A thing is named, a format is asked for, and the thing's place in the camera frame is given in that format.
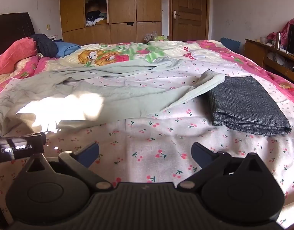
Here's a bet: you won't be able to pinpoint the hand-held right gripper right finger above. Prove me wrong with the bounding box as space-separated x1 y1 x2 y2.
177 142 270 190

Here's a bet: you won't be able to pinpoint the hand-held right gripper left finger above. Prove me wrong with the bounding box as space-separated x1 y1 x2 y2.
16 142 113 193

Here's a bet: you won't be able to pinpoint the pale green pants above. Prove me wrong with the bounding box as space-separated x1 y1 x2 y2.
0 59 225 137

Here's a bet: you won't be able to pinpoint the folded grey pants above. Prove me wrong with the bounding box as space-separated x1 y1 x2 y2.
206 75 292 137

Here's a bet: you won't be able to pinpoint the cherry print bed quilt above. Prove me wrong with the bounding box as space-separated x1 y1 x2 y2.
0 39 294 230

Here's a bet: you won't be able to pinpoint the pink pillow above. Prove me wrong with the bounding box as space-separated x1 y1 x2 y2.
0 37 39 77

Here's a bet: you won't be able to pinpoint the dark navy cloth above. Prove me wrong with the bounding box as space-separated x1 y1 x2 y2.
30 34 59 58

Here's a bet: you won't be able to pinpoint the blue cloth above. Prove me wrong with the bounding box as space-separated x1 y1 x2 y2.
52 42 81 58

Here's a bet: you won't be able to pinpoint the blue foam mat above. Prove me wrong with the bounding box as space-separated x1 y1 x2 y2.
221 37 241 53

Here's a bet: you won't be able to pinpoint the dark wooden headboard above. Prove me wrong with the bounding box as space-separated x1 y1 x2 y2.
0 12 35 59

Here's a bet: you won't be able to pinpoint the clear plastic bag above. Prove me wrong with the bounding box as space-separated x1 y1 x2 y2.
144 31 159 43

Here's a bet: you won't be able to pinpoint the pile of clothes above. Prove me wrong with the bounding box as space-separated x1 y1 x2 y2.
85 10 108 27

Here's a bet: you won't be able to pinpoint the brown wooden door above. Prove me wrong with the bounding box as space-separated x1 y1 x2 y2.
168 0 210 41

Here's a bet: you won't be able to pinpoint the pink cloth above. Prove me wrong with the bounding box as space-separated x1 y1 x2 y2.
269 18 294 47

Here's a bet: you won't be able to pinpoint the brown wooden wardrobe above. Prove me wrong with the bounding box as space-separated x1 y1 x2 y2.
59 0 163 46

